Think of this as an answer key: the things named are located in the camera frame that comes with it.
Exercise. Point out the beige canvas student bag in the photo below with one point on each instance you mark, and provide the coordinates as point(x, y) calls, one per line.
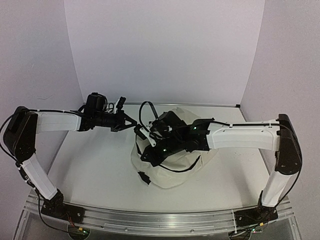
point(175, 169)

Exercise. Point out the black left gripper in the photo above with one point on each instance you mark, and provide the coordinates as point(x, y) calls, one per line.
point(119, 120)

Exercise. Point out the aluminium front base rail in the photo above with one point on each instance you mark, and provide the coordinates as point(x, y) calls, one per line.
point(178, 224)

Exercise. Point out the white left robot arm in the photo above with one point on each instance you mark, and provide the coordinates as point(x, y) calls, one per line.
point(22, 127)

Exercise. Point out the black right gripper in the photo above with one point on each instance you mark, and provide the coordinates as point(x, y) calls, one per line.
point(152, 153)

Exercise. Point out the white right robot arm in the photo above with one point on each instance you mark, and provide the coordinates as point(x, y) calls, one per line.
point(276, 135)

